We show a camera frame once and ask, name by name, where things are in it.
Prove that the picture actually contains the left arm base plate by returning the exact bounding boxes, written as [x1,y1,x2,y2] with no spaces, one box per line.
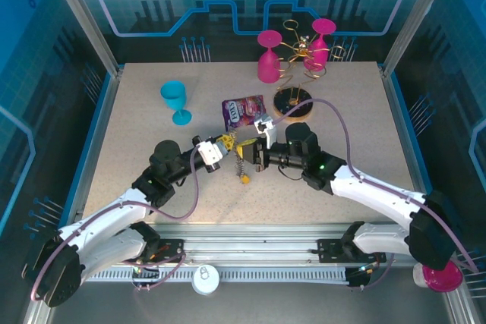
[115,238,186,264]

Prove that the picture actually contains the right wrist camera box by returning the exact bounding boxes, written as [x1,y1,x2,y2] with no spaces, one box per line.
[254,113,276,149]

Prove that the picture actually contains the aluminium frame post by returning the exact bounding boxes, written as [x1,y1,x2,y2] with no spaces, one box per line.
[42,0,125,77]
[380,0,459,77]

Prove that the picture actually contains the gold wire glass rack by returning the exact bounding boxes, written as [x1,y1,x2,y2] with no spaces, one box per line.
[272,19,347,124]

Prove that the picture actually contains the large keyring with keys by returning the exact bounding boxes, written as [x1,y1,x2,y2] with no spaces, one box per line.
[230,128,248,179]

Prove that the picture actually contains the purple candy bag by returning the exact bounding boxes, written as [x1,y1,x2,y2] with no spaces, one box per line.
[221,94,271,132]

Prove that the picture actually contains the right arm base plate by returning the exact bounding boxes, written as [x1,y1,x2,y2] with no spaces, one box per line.
[317,238,387,264]

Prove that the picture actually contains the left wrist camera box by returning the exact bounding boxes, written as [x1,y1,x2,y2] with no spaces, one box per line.
[196,140,225,168]

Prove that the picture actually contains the blue plastic goblet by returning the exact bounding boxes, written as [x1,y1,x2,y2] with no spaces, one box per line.
[159,80,193,126]

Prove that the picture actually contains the slotted cable duct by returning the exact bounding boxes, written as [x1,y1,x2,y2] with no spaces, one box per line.
[85,266,350,283]

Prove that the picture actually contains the pink plastic goblet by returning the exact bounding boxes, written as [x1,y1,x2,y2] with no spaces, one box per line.
[303,18,337,71]
[257,30,284,84]

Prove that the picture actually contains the white round lid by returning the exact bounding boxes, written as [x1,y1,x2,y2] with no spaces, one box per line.
[191,264,221,297]

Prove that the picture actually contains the aluminium frame beam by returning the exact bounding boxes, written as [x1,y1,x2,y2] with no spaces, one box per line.
[45,223,456,268]

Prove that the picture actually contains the pink and white cup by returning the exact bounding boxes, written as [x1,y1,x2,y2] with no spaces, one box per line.
[412,261,464,294]

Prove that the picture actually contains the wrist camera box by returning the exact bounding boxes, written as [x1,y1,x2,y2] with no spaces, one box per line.
[254,113,276,149]
[196,140,225,168]

